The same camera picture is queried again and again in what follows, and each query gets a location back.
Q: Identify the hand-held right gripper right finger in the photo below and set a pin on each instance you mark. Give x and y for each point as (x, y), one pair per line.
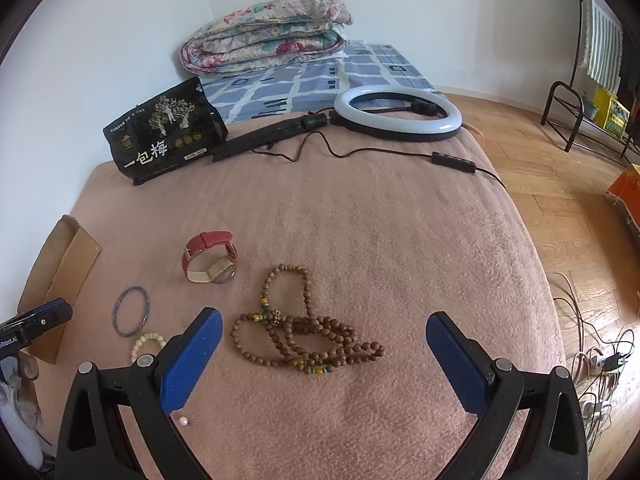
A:
(455, 360)

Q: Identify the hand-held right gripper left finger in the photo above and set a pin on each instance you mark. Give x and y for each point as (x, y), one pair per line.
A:
(192, 360)

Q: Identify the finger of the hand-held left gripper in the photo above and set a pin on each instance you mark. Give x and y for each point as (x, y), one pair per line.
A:
(45, 310)

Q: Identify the cardboard box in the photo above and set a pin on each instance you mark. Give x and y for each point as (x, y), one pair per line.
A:
(55, 270)

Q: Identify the small white pearl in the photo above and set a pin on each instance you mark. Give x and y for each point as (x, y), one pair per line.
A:
(185, 421)

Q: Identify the blue metal bangle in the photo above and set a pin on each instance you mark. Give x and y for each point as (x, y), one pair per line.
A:
(148, 305)

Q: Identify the person's left hand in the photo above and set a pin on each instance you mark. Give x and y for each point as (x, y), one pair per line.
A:
(20, 410)

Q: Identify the white power strip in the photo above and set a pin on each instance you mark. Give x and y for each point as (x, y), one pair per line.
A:
(592, 362)

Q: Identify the black printed snack bag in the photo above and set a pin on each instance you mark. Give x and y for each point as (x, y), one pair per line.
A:
(160, 130)

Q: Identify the black folded tripod stand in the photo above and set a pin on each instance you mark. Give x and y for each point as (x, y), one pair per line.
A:
(250, 142)

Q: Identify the orange box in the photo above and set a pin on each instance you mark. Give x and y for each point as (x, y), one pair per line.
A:
(627, 190)

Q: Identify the black metal rack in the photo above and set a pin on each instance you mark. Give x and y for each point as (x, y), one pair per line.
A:
(547, 105)

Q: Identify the blue checked bedsheet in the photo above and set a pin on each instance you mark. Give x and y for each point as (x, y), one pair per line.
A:
(300, 85)

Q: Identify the yellow boxes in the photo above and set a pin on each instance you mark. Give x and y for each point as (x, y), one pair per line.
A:
(612, 110)

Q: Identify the folded floral quilt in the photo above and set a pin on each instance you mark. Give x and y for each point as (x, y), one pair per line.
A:
(265, 35)

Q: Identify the green striped cloth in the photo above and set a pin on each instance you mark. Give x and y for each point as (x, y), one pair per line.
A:
(602, 45)

